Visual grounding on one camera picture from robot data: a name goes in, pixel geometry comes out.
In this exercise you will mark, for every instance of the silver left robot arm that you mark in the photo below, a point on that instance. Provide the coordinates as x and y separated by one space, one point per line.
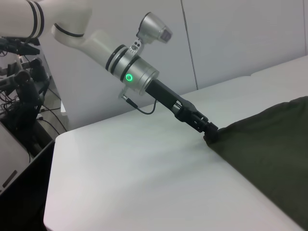
96 48

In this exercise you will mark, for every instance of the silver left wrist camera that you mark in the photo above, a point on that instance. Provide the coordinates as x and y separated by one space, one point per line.
154 27

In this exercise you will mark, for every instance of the black equipment stand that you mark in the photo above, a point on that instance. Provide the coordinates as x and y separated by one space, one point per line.
24 108

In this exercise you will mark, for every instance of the dark green t-shirt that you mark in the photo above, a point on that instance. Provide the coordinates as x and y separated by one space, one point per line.
264 144

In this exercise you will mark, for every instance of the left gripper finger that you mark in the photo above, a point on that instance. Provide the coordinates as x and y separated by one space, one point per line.
203 119
196 126

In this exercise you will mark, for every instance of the black monitor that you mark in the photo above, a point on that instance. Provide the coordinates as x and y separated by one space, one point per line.
21 192

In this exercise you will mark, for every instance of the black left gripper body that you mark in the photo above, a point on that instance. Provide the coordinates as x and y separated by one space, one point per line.
166 96

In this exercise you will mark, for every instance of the white box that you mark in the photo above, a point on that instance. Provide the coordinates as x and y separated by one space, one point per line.
63 109

